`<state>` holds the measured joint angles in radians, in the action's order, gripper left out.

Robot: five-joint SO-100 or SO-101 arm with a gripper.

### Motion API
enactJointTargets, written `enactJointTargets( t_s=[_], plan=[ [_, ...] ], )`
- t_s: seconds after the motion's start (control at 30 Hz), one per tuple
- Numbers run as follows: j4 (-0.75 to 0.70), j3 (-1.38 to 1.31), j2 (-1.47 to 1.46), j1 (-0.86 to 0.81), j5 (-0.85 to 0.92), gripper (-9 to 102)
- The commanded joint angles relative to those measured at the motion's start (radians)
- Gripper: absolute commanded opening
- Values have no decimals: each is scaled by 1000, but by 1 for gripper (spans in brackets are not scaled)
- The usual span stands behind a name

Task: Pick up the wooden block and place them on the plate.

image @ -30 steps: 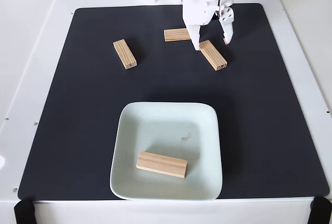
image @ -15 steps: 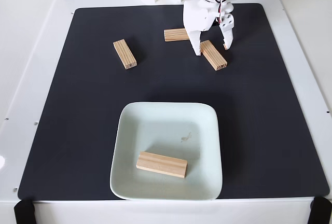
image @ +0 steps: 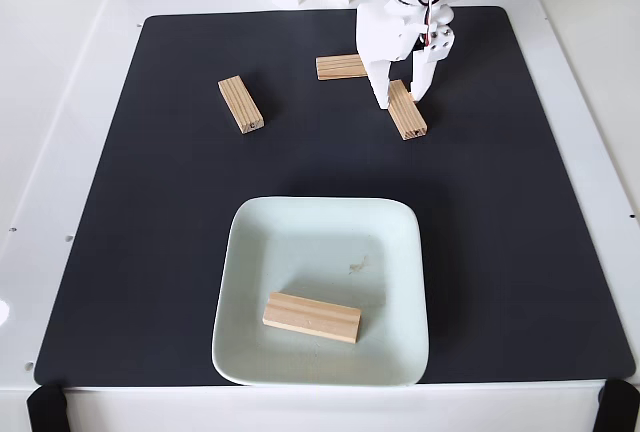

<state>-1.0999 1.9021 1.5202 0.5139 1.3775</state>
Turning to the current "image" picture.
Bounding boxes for striped grain wooden block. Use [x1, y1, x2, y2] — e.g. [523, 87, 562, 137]
[387, 79, 429, 142]

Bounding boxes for smooth light wooden block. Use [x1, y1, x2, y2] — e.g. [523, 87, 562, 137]
[262, 291, 362, 345]

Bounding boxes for wooden block with dark lines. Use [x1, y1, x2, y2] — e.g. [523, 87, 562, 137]
[316, 53, 370, 82]

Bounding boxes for striped block with knot end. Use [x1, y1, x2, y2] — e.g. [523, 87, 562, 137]
[217, 74, 266, 136]

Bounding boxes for pale square ceramic plate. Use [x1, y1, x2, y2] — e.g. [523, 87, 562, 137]
[211, 195, 430, 387]

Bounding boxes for black rubber mat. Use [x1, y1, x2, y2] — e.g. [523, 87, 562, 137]
[33, 5, 636, 387]

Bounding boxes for red black white servo cable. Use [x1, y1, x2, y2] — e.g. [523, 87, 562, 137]
[413, 0, 451, 48]

